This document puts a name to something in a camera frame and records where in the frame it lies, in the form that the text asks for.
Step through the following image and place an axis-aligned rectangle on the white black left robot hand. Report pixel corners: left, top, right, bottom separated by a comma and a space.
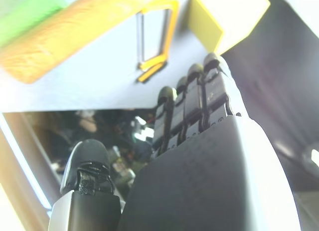
47, 52, 300, 231

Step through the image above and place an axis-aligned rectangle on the yellow hacksaw with black handle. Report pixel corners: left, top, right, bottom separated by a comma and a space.
136, 0, 179, 84

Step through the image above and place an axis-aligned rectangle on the wooden rod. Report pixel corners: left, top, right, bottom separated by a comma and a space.
0, 0, 143, 85

